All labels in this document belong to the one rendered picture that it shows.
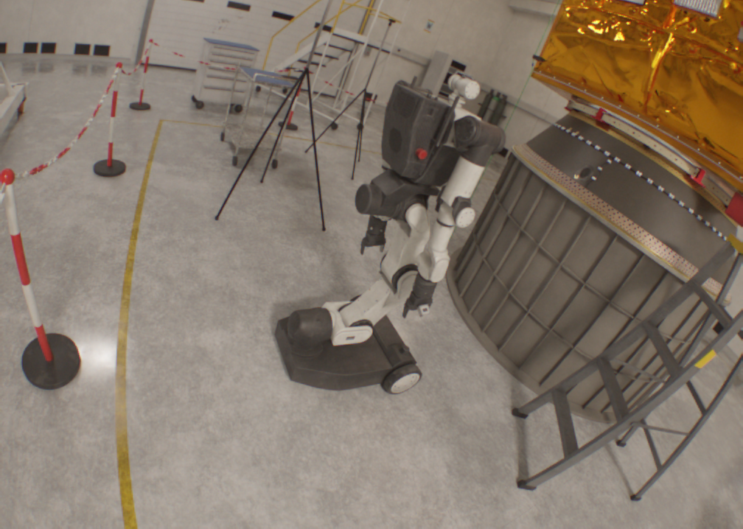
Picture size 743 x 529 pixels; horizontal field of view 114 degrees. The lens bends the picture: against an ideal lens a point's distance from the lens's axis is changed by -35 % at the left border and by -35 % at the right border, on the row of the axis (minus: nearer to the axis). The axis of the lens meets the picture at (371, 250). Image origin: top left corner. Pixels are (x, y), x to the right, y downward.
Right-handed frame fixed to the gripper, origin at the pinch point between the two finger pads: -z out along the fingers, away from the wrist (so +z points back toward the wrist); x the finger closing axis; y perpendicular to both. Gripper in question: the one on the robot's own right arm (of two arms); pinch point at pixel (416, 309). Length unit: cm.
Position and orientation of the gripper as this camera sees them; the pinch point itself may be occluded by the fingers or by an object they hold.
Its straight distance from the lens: 158.0
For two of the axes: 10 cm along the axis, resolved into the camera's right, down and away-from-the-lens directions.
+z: 1.6, -8.0, -5.8
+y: -4.2, -5.9, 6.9
